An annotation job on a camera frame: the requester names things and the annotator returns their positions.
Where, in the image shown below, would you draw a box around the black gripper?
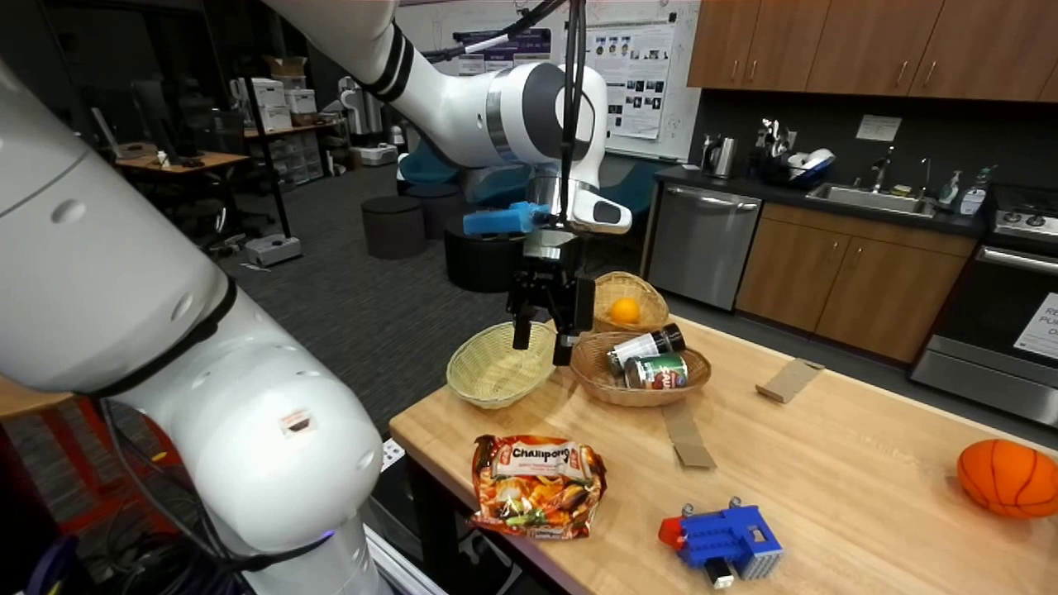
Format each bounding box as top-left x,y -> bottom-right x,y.
505,227 -> 597,372

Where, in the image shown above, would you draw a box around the blue toy block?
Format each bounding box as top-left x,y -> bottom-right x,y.
653,496 -> 787,590

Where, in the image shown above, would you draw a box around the pale yellow wicker basket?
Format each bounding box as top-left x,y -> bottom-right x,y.
443,317 -> 562,413

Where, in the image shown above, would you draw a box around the small tan wicker basket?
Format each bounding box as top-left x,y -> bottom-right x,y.
590,269 -> 670,337

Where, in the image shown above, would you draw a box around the orange toy basketball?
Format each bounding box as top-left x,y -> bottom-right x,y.
951,436 -> 1058,521

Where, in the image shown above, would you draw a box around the orange fruit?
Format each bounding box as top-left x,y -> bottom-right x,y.
606,294 -> 646,332

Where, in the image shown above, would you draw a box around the white and silver can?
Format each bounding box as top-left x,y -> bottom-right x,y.
606,322 -> 688,373

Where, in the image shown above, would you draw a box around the large black round ottoman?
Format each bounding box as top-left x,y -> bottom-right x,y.
443,217 -> 523,294

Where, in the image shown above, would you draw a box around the green and red can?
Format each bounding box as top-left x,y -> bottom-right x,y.
620,353 -> 694,394

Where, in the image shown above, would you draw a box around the wooden bowl with items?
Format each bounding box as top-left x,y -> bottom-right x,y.
567,329 -> 713,413

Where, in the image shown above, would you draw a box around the orange instant noodle packet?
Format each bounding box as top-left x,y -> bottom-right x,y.
469,430 -> 610,545

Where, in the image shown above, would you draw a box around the dark round ottoman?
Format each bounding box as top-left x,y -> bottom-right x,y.
407,183 -> 465,241
359,196 -> 431,263

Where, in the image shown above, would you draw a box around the stainless steel dishwasher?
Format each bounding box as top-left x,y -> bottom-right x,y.
646,178 -> 767,315

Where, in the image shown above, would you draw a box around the teal lounge chair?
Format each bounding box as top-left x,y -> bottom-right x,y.
393,136 -> 473,193

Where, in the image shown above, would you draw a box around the small wooden block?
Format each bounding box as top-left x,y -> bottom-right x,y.
755,358 -> 828,406

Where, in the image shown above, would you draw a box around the silver kettle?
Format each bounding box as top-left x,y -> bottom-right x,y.
704,131 -> 739,183

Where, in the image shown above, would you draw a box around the whiteboard with papers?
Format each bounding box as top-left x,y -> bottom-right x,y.
573,0 -> 704,167

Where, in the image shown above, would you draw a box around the wooden lower cabinets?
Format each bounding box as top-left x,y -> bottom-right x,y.
735,203 -> 982,366

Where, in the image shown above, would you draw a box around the wooden cabinets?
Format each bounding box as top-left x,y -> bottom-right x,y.
735,203 -> 982,366
688,0 -> 1058,106

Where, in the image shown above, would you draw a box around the kitchen sink with faucet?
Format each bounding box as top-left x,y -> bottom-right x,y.
807,146 -> 940,217

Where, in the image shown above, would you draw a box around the wooden upper cabinets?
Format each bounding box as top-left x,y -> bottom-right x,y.
688,0 -> 1058,106

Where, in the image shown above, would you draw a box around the stainless steel oven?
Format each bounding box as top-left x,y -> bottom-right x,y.
908,210 -> 1058,430

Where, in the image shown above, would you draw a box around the round wooden stool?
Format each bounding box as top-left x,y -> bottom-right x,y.
0,376 -> 72,425

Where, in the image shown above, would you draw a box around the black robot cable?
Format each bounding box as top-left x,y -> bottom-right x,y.
554,0 -> 590,227

